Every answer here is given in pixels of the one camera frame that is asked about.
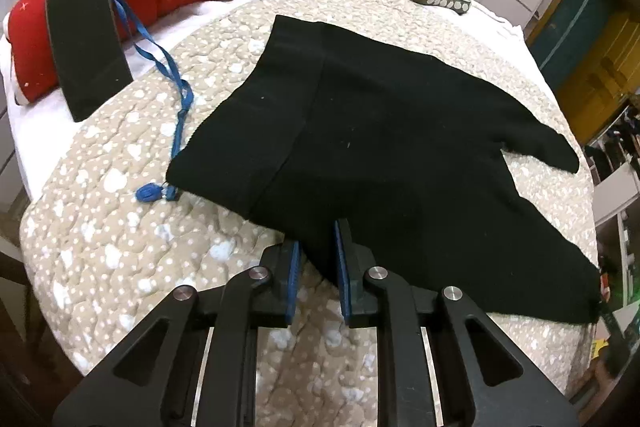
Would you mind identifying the cluttered white shelf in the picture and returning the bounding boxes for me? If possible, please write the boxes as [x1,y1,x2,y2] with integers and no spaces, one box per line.
[584,104,639,341]

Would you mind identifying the black pouch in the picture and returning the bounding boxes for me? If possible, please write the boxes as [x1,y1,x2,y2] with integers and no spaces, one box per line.
[44,0,132,122]

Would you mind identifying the black pants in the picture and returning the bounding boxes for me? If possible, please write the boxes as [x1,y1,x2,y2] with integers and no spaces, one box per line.
[166,15,600,324]

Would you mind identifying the beige spotted quilt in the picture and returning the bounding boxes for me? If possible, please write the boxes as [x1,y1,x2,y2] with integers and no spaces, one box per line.
[22,0,596,426]

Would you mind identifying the wooden door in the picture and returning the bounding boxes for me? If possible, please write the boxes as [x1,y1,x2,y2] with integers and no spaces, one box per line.
[525,0,639,144]

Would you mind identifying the blue lanyard strap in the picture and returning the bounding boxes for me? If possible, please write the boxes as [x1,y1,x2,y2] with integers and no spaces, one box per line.
[64,0,196,203]

